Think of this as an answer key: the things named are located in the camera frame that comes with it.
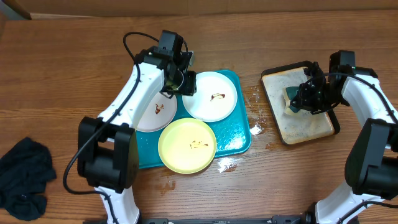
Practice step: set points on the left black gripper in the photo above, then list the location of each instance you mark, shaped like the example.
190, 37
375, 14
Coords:
188, 88

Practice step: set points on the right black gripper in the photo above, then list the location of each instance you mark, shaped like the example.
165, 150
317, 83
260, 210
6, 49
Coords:
302, 101

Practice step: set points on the green and yellow sponge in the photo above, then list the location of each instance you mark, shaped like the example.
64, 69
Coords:
290, 96

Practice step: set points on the white plate with red stain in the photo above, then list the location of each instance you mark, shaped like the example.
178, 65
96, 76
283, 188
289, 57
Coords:
159, 113

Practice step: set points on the white plate with brown stain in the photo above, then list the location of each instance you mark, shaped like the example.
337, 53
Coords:
215, 98

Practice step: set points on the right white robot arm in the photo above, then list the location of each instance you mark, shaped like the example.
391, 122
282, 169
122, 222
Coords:
370, 177

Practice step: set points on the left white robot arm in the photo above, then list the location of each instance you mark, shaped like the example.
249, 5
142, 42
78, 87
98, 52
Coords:
107, 155

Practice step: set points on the black tray with soapy water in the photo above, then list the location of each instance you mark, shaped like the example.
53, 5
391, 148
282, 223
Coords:
301, 126

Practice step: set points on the teal plastic serving tray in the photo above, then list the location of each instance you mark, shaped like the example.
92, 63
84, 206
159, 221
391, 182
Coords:
232, 134

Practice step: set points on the yellow plate with crumbs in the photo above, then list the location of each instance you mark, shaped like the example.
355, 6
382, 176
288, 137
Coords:
187, 146

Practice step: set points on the cardboard panel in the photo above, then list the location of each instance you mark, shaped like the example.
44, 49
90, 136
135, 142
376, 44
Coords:
129, 8

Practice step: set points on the dark crumpled cloth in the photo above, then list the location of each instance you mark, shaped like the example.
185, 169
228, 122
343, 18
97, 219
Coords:
25, 171

